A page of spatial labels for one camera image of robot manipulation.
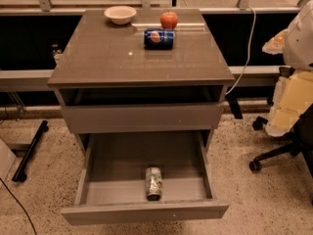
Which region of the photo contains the white cable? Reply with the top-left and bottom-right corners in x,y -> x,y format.
224,6 -> 257,96

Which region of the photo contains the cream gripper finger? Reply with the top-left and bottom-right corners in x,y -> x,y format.
265,71 -> 313,137
262,29 -> 288,55

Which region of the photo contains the open grey middle drawer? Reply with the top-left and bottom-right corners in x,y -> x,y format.
62,131 -> 228,225

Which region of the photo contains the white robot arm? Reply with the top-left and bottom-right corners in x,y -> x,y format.
262,1 -> 313,137

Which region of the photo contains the black cable on floor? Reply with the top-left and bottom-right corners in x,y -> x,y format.
0,177 -> 39,235

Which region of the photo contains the black office chair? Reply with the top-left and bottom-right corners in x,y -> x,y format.
248,66 -> 313,181

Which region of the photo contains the black bar on floor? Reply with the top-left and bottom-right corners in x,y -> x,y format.
12,120 -> 49,182

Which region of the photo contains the red apple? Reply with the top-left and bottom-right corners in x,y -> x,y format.
160,11 -> 178,29

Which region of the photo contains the grey drawer cabinet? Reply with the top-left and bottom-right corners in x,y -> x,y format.
47,7 -> 236,226

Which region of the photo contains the grey top drawer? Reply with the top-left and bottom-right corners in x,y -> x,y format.
61,103 -> 223,134

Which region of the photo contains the blue pepsi can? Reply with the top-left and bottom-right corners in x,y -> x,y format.
144,28 -> 175,49

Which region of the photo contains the white bowl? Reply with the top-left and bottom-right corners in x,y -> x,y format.
104,6 -> 137,25

